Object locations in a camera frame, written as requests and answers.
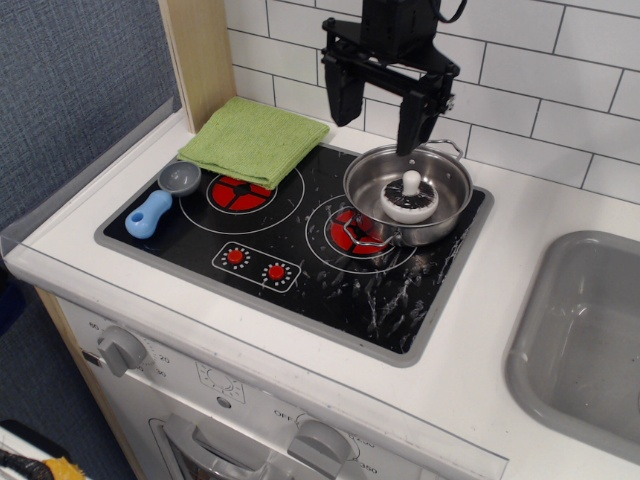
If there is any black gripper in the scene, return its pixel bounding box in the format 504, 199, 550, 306
322, 1, 459, 156

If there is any stainless steel pot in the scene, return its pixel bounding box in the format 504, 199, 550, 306
343, 140, 473, 247

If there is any green folded cloth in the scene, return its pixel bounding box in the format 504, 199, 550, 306
178, 97, 329, 190

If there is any black toy stovetop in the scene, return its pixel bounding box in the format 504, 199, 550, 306
96, 141, 494, 367

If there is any blue grey toy scoop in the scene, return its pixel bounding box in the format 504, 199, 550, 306
125, 161, 202, 239

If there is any grey sink basin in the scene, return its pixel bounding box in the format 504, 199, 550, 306
505, 231, 639, 463

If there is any grey right oven knob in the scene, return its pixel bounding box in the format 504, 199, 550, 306
287, 420, 352, 479

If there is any grey oven knob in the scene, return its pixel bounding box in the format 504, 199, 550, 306
287, 420, 352, 479
97, 326, 147, 378

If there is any grey left oven knob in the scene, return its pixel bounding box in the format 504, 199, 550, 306
97, 326, 147, 378

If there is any white toy oven front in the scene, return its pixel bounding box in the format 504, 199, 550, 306
60, 300, 507, 479

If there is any yellow object at corner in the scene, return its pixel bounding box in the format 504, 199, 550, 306
43, 457, 87, 480

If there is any black cable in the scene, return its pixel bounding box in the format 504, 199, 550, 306
435, 0, 469, 24

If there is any wooden side post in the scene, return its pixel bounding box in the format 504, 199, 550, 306
158, 0, 237, 133

